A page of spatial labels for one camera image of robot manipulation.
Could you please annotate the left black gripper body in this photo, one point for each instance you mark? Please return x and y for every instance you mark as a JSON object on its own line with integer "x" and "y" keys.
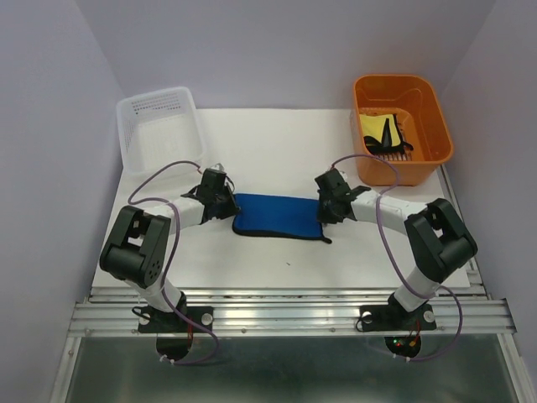
{"x": 226, "y": 206}

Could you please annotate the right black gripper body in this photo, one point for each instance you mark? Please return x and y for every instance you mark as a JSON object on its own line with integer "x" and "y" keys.
{"x": 325, "y": 211}

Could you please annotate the blue towel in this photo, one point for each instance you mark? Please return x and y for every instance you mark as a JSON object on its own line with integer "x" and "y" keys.
{"x": 268, "y": 216}

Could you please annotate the yellow towel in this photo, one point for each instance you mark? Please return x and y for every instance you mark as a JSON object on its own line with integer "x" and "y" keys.
{"x": 381, "y": 134}

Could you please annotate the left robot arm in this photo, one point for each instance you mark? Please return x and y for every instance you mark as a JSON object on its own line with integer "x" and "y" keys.
{"x": 142, "y": 243}

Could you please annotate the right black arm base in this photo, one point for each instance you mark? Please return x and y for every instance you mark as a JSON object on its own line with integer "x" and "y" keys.
{"x": 388, "y": 318}

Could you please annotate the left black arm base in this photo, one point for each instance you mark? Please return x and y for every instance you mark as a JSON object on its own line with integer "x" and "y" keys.
{"x": 197, "y": 319}

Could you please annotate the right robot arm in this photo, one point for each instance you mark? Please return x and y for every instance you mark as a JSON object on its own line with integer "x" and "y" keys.
{"x": 439, "y": 240}

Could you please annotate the white perforated basket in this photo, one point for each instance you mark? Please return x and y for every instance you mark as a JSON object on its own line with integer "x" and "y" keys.
{"x": 158, "y": 128}

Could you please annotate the orange plastic basket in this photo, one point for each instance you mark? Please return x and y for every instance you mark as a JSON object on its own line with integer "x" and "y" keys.
{"x": 420, "y": 119}

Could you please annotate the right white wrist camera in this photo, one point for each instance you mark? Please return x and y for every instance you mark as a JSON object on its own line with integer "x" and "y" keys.
{"x": 342, "y": 173}

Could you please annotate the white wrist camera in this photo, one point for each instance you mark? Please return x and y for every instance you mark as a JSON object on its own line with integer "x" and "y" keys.
{"x": 342, "y": 173}
{"x": 216, "y": 166}

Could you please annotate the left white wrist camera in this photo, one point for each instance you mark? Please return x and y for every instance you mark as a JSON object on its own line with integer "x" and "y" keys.
{"x": 216, "y": 166}

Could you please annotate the aluminium mounting rail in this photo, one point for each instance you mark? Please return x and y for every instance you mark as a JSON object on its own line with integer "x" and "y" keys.
{"x": 287, "y": 312}

